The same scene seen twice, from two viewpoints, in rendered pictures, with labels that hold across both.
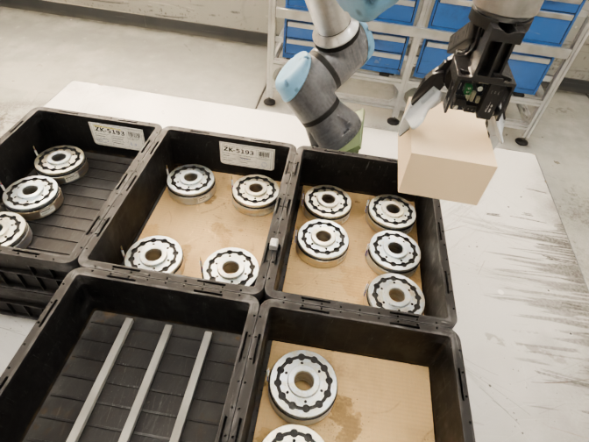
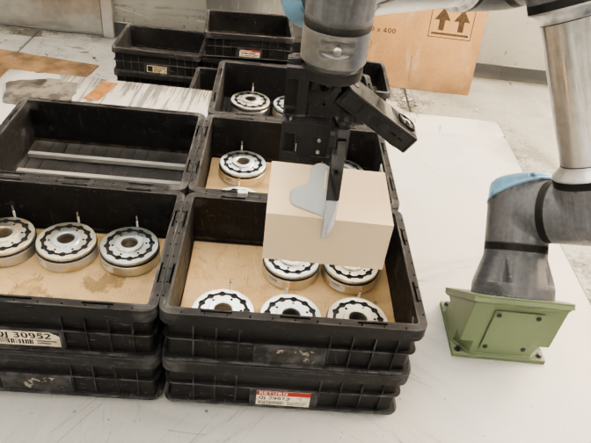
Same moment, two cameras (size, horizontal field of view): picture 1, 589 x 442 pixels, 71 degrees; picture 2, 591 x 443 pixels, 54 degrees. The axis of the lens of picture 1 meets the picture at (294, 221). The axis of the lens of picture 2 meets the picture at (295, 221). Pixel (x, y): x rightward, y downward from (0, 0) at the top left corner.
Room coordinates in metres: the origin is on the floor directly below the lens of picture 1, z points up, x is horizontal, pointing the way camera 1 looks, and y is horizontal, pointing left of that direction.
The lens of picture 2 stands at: (0.43, -0.84, 1.57)
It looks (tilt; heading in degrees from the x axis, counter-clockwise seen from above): 38 degrees down; 82
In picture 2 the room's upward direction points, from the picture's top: 8 degrees clockwise
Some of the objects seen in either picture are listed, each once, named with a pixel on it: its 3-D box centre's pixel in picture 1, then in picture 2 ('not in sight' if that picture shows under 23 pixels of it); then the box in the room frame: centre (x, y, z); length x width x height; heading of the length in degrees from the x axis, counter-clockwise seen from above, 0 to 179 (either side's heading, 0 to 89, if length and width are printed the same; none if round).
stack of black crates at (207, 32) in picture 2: not in sight; (246, 70); (0.49, 1.81, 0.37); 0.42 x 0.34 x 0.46; 175
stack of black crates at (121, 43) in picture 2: not in sight; (164, 73); (0.09, 1.84, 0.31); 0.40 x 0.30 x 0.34; 175
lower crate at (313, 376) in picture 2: not in sight; (285, 323); (0.54, -0.13, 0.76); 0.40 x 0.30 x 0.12; 176
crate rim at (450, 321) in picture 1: (362, 223); (294, 258); (0.54, -0.13, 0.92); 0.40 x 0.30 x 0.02; 176
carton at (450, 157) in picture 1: (441, 148); (325, 214); (0.56, -0.22, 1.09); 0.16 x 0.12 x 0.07; 175
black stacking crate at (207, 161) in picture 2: (207, 217); (292, 182); (0.56, 0.17, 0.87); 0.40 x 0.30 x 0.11; 176
